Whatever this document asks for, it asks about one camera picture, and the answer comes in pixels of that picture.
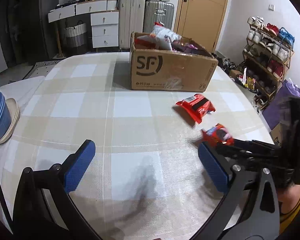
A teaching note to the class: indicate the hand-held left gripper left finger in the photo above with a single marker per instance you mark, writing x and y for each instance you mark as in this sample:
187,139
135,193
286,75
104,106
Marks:
79,166

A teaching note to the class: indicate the silver suitcase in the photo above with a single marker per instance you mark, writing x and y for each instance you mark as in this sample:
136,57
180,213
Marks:
157,17

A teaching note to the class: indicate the white drawer desk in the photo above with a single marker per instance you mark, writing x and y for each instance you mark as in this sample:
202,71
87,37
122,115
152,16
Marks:
102,22

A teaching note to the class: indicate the white light switch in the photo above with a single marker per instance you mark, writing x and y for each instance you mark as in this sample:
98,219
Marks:
271,7

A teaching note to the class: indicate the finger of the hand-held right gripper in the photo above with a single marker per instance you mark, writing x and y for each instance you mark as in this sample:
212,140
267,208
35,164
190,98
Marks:
255,147
245,158

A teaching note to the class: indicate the dark tall cabinet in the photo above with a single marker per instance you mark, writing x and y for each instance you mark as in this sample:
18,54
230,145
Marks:
24,30

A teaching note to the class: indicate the person's right forearm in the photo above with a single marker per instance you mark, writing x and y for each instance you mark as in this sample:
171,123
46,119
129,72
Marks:
290,200

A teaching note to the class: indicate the rows of assorted shoes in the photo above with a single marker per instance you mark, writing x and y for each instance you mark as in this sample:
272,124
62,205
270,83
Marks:
275,67

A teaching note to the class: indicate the brown cardboard box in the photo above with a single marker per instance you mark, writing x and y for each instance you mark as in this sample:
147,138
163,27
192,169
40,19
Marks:
165,75

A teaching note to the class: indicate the black white patterned rug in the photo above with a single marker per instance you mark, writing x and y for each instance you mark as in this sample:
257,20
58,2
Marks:
39,67

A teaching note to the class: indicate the purple gift bag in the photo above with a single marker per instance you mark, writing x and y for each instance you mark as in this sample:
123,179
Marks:
277,110

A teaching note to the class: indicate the woven laundry basket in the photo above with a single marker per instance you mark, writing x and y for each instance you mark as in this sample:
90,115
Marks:
76,36

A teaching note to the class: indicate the wooden shoe rack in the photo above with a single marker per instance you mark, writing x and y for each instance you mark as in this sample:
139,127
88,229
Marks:
287,67

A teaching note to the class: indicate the checkered tablecloth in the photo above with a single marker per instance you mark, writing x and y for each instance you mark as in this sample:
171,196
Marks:
89,110

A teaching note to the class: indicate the red glossy snack packet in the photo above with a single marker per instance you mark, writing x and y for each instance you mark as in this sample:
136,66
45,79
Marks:
215,136

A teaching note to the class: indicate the white high-top sneaker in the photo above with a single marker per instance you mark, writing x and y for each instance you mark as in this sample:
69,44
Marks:
257,105

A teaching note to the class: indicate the cream suitcase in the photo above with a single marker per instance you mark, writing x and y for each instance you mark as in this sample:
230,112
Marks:
131,22

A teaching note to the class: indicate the pile of dark shoes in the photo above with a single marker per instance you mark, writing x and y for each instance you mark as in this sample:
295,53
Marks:
228,63

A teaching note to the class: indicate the red black striped snack packet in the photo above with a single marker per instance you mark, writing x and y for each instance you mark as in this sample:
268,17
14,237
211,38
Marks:
195,106

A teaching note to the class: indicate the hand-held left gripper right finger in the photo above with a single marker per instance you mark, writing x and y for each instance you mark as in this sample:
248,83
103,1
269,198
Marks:
212,168

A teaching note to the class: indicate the wooden door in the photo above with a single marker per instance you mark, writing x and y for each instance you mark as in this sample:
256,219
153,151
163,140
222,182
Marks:
205,17

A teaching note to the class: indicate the dark grey refrigerator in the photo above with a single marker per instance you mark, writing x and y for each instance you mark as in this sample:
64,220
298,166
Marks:
49,35

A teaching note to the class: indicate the cat print cardboard box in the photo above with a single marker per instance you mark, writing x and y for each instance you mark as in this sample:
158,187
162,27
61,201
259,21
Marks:
277,136

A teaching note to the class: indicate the white red snack packet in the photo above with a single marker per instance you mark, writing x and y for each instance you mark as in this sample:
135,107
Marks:
162,33

